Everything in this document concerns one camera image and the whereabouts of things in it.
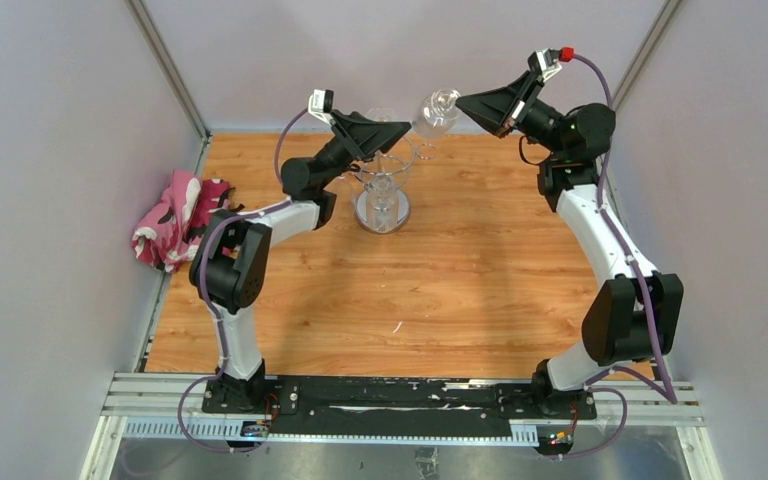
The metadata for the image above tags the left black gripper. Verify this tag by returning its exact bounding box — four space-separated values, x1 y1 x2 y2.
314 112 411 192

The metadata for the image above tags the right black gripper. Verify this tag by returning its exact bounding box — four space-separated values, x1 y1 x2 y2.
454 71 568 159

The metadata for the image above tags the clear wine glass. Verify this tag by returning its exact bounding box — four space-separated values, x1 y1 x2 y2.
359 175 399 234
412 88 461 139
365 107 397 124

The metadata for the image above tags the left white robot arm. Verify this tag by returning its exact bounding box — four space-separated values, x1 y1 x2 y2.
190 111 411 413

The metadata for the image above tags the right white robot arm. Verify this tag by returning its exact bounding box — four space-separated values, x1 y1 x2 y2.
456 71 684 418

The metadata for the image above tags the chrome wine glass rack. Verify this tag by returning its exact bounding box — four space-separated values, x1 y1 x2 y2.
351 136 436 235

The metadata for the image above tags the pink camouflage cloth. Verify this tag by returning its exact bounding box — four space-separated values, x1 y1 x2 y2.
132 170 234 273

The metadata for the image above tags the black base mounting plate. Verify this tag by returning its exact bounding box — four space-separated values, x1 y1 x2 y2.
201 375 596 438

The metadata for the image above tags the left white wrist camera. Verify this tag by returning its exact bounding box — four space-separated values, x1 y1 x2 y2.
307 89 334 125

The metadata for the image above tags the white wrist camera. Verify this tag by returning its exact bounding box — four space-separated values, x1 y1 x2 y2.
527 49 563 84
307 89 334 125

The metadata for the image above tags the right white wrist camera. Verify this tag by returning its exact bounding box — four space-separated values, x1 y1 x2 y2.
527 49 563 84

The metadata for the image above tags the aluminium frame rail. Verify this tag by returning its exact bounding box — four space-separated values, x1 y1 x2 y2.
102 373 704 447

